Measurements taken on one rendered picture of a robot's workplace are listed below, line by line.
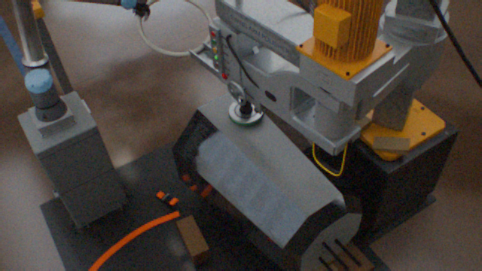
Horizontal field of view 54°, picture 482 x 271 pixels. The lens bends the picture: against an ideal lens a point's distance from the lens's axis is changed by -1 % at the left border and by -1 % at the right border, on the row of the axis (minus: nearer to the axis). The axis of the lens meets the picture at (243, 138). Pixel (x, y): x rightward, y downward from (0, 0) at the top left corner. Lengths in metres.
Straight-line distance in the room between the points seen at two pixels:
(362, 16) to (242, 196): 1.34
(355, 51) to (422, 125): 1.25
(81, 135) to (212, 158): 0.81
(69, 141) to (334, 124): 1.62
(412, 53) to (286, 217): 1.05
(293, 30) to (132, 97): 2.56
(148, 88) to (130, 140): 0.64
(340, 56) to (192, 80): 2.71
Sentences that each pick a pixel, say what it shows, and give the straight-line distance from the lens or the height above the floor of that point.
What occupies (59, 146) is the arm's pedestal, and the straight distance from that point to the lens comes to 3.04.
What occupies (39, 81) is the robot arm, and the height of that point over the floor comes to 1.19.
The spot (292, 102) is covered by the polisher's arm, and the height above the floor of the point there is 1.30.
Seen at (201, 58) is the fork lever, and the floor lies 1.10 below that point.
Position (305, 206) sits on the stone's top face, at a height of 0.80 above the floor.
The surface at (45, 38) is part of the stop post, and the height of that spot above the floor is 0.82.
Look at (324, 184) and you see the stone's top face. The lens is 2.62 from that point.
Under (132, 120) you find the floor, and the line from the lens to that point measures 4.22.
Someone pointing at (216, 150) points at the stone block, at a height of 0.73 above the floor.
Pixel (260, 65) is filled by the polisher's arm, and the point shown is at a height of 1.37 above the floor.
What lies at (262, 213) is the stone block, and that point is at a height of 0.68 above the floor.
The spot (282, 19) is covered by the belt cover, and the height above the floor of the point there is 1.67.
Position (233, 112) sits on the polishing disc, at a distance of 2.90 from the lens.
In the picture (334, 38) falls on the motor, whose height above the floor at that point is 1.87.
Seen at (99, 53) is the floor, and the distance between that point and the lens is 5.06.
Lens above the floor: 2.90
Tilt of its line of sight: 48 degrees down
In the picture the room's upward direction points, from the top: 4 degrees counter-clockwise
